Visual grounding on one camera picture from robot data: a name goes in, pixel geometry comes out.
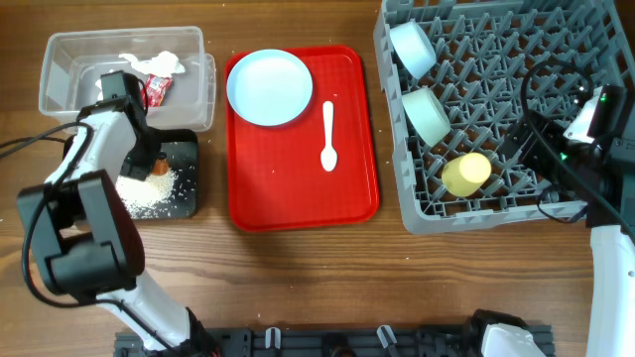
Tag red serving tray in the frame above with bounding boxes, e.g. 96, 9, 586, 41
226, 45, 379, 232

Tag white rice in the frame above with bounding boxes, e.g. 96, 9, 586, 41
116, 169, 197, 220

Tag yellow plastic cup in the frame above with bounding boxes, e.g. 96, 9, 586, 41
442, 153, 491, 197

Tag large light blue plate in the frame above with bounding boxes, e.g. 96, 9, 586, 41
226, 49, 314, 127

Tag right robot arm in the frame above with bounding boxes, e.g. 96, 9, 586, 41
503, 85, 634, 356

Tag grey dishwasher rack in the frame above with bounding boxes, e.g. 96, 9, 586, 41
373, 0, 634, 234

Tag clear plastic bin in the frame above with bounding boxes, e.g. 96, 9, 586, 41
39, 26, 216, 132

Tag white plastic spoon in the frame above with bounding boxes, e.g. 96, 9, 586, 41
320, 101, 337, 172

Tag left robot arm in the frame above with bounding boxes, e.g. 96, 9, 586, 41
17, 70, 221, 356

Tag red sauce packet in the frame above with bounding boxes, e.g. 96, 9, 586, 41
141, 74, 174, 108

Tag orange carrot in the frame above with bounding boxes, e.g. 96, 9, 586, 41
152, 159, 169, 176

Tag light blue bowl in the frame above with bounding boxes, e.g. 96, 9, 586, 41
389, 22, 437, 79

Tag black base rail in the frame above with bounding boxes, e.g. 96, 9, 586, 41
113, 324, 555, 357

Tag left black cable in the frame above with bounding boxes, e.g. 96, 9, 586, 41
0, 121, 170, 356

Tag black plastic tray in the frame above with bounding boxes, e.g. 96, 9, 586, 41
62, 129, 200, 220

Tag green bowl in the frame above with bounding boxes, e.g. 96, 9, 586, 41
402, 87, 450, 147

